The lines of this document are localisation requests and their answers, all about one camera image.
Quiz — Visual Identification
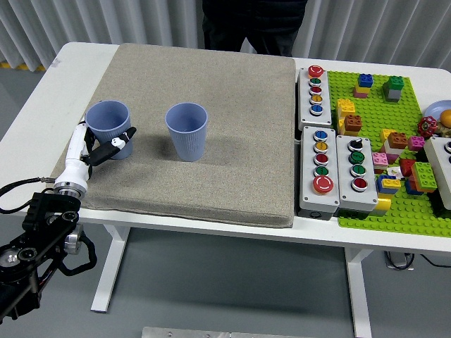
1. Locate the yellow cylinder toy piece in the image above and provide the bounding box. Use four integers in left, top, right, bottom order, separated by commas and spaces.
372, 194, 393, 216

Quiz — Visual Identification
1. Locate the magenta toy brick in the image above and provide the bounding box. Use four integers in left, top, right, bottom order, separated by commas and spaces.
407, 135, 426, 152

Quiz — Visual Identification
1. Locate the grey power strip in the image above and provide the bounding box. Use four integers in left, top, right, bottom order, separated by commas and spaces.
384, 250, 415, 271

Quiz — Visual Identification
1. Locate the light blue plate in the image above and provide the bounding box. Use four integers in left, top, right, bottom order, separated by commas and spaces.
424, 100, 451, 119

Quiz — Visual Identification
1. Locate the grey box with emergency button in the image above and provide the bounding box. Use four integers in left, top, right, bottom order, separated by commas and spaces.
299, 125, 341, 215

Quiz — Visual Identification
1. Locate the white pleated curtain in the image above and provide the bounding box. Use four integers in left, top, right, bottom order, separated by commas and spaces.
0, 0, 451, 71

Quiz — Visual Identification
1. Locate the red valve handwheel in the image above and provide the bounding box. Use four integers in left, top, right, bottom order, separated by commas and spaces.
417, 116, 438, 139

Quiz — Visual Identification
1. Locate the red toy brick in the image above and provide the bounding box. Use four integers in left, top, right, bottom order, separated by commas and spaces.
399, 158, 417, 177

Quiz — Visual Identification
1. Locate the brown toy brick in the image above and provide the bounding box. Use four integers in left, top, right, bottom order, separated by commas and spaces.
344, 114, 364, 133
387, 131, 409, 147

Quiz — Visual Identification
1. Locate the white control box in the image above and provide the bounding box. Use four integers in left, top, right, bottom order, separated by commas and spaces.
422, 136, 451, 208

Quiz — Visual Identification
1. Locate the white table leg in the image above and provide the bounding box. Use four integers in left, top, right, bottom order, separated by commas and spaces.
90, 225, 131, 313
344, 247, 373, 338

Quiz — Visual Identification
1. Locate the grey-brown fabric mat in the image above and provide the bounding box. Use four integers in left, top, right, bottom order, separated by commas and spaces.
51, 42, 296, 229

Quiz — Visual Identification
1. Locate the blue ribbed plastic cup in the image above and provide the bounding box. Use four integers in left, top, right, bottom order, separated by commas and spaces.
85, 100, 134, 161
165, 102, 209, 163

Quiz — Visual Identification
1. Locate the large green toy brick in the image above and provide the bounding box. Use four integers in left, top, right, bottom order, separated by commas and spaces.
411, 161, 438, 190

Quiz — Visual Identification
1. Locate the black power cable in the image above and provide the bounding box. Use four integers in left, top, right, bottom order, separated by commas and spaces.
421, 252, 451, 268

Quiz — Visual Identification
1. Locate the grey box with selector switch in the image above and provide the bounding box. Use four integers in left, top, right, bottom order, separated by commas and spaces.
335, 134, 380, 213

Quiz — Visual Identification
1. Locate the grey five-button control box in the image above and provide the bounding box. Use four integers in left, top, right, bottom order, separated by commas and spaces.
297, 65, 334, 132

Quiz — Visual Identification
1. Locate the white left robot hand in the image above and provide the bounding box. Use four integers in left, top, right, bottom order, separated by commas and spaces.
55, 121, 137, 191

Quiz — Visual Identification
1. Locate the grey toy brick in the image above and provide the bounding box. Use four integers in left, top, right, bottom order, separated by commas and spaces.
383, 87, 402, 104

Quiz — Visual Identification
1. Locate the orange toy brick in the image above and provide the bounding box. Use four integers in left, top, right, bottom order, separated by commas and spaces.
408, 175, 438, 194

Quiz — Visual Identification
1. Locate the white toy brick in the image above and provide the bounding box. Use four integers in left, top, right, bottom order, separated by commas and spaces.
383, 140, 403, 156

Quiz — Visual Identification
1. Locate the green studded baseplate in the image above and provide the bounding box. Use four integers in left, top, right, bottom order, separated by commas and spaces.
326, 70, 451, 237

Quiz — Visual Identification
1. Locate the person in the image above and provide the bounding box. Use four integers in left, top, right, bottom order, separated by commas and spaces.
202, 0, 309, 57

